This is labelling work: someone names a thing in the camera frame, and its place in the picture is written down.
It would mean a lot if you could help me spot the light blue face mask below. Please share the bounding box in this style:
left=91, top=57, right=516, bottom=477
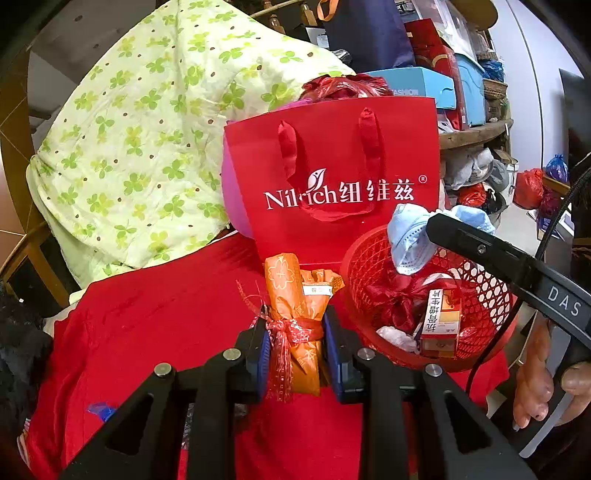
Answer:
left=387, top=203, right=497, bottom=276

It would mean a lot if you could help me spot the green clover print quilt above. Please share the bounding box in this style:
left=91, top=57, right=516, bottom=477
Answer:
left=25, top=0, right=356, bottom=289

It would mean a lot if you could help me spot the blue plastic scrap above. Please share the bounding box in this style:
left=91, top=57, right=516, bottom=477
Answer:
left=87, top=401, right=117, bottom=422

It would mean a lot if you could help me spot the person's right hand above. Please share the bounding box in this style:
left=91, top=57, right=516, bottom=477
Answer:
left=512, top=318, right=591, bottom=430

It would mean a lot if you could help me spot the orange white medicine box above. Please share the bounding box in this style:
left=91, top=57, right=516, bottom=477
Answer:
left=419, top=272, right=463, bottom=360

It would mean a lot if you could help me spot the black cable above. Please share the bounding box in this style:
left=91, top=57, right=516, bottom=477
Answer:
left=464, top=164, right=591, bottom=407

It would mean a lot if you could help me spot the orange floral wrapper packet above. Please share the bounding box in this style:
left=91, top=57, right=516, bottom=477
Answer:
left=238, top=251, right=345, bottom=404

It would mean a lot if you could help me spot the white tissue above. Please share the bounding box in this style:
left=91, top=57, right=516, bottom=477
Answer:
left=376, top=324, right=419, bottom=354

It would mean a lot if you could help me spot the navy bag with orange handles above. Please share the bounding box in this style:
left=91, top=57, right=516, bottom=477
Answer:
left=318, top=0, right=416, bottom=72

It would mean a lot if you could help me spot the red wrapper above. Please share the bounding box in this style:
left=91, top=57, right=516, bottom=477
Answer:
left=365, top=272, right=432, bottom=333

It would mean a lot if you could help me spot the red plastic mesh basket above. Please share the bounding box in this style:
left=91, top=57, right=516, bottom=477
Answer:
left=339, top=224, right=518, bottom=374

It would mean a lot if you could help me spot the wooden shelf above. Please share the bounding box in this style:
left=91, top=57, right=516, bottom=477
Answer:
left=438, top=119, right=514, bottom=151

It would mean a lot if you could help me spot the curved wooden railing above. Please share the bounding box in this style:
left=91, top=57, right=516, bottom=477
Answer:
left=249, top=0, right=324, bottom=33

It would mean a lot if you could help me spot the small red plastic bag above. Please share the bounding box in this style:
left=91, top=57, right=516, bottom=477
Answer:
left=513, top=168, right=546, bottom=210

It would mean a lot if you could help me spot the red gift box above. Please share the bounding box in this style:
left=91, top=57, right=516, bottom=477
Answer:
left=406, top=18, right=465, bottom=132

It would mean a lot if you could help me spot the red paper gift bag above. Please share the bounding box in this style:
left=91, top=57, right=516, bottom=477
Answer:
left=222, top=97, right=441, bottom=264

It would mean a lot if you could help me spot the light blue cardboard box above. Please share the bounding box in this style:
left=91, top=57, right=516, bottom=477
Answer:
left=360, top=67, right=455, bottom=109

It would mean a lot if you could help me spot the pile of clothes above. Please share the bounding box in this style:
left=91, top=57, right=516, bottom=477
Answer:
left=443, top=148, right=513, bottom=227

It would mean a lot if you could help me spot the black puffer jacket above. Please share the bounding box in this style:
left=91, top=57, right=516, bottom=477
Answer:
left=0, top=281, right=54, bottom=416

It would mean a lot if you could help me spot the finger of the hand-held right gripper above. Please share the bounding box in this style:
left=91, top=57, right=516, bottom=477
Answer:
left=426, top=212, right=540, bottom=301

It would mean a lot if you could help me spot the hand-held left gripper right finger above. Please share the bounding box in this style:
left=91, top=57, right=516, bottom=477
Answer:
left=322, top=305, right=539, bottom=480

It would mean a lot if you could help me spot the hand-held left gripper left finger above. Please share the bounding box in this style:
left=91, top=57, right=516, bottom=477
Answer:
left=60, top=316, right=271, bottom=480

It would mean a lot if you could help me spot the red blanket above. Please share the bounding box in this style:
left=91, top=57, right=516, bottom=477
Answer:
left=25, top=235, right=509, bottom=480

